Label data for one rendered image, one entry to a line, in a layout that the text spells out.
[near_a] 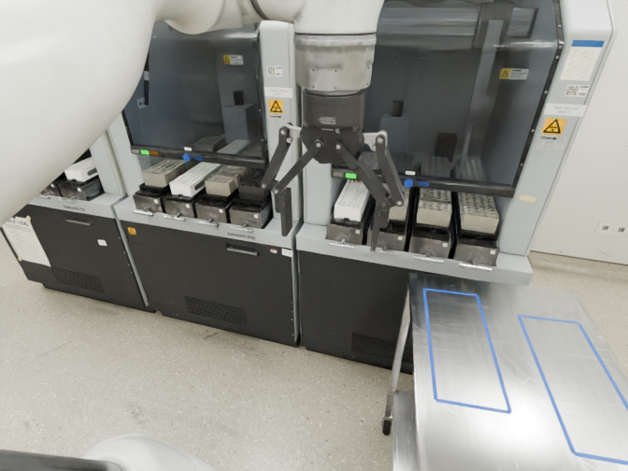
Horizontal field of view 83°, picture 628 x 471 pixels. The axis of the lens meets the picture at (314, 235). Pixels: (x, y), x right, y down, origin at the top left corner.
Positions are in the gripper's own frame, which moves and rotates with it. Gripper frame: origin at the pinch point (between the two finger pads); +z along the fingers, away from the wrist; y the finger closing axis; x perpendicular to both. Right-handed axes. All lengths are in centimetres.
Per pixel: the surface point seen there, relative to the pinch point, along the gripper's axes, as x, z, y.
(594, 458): 0, 38, 49
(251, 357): 60, 120, -53
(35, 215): 66, 59, -167
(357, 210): 70, 34, -6
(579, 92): 75, -9, 51
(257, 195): 73, 36, -48
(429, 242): 66, 41, 20
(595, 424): 7, 38, 51
